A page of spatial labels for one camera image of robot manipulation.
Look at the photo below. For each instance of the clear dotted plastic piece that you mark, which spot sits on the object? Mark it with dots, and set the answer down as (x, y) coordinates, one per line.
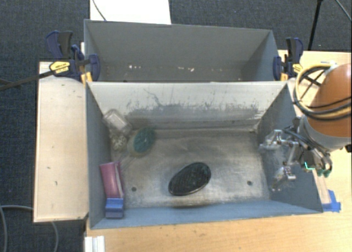
(119, 142)

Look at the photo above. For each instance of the green round scrubber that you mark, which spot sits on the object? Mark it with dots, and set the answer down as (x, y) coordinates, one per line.
(143, 140)

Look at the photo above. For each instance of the black cylinder on white bracket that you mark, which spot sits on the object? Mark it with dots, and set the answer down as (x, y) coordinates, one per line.
(349, 148)

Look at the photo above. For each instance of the blue plastic block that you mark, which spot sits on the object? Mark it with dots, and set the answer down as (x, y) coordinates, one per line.
(114, 208)

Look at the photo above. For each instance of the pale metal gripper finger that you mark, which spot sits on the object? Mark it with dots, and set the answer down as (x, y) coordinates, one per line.
(288, 174)
(278, 141)

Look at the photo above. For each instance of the pale wood flat board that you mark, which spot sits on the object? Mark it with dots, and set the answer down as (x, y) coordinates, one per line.
(60, 149)

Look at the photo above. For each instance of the clear glass jar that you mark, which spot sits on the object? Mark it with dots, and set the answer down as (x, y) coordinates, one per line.
(116, 121)

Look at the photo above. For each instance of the grey metal bin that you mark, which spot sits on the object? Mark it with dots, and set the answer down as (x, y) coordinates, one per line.
(192, 97)

